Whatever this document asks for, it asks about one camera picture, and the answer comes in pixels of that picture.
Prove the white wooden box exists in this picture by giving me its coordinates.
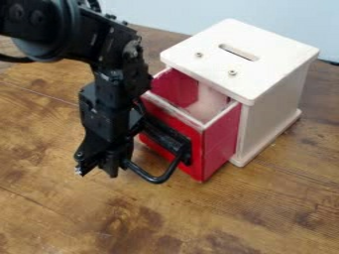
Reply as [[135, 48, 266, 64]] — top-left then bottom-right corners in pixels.
[[160, 19, 319, 167]]

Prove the red drawer front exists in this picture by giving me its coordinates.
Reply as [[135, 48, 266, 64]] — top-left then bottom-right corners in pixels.
[[142, 68, 242, 182]]

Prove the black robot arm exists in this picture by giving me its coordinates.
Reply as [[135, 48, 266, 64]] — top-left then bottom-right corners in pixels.
[[0, 0, 152, 177]]

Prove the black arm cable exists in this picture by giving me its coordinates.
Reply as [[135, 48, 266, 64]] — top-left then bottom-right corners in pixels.
[[0, 53, 38, 64]]

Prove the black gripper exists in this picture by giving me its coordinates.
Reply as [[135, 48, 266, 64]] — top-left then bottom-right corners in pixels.
[[74, 82, 146, 179]]

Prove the black metal drawer handle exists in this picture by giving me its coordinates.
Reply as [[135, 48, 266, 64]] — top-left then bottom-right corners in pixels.
[[122, 115, 192, 185]]

